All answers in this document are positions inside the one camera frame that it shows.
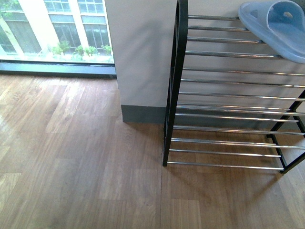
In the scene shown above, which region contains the black metal shoe rack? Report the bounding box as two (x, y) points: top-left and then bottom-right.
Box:
(163, 0), (305, 173)

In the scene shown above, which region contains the dark window frame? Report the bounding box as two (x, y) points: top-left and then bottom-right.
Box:
(0, 60), (117, 79)

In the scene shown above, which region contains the light blue slipper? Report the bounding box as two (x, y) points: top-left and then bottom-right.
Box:
(238, 0), (305, 64)

